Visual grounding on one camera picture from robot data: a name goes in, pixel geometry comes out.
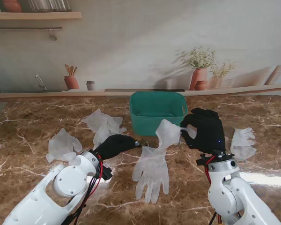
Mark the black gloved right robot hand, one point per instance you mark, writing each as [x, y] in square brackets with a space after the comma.
[210, 131]

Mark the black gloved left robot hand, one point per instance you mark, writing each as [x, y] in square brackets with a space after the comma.
[114, 146]

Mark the teal plastic basket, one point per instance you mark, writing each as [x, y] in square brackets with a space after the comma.
[150, 124]

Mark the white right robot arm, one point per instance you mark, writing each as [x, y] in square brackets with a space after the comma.
[229, 199]

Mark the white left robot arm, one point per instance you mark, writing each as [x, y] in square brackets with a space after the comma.
[37, 204]

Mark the small round terracotta pot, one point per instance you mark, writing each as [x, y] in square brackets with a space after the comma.
[201, 85]

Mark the glass vase with flowers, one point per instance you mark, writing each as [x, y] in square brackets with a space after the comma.
[215, 82]

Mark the tall terracotta vase with plant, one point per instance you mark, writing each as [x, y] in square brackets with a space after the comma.
[199, 78]

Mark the grey mug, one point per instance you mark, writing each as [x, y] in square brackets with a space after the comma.
[90, 86]

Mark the long wooden ledge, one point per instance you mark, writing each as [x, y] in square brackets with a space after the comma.
[61, 93]

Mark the terracotta utensil pot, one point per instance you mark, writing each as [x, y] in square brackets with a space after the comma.
[71, 83]

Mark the metal faucet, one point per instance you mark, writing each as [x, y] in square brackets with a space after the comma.
[40, 82]

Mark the row of glass jars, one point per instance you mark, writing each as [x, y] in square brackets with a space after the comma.
[49, 5]

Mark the terracotta pot on shelf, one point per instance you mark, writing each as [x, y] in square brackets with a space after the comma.
[12, 6]

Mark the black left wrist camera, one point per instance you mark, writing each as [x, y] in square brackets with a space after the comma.
[107, 173]

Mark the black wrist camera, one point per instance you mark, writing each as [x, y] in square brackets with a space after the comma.
[201, 161]
[107, 173]

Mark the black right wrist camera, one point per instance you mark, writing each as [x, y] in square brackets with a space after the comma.
[201, 161]

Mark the metal rail hook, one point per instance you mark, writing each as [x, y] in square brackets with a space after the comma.
[51, 32]

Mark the metal wall rail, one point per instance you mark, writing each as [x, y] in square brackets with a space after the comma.
[25, 28]

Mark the wooden wall shelf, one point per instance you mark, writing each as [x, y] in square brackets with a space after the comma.
[37, 15]

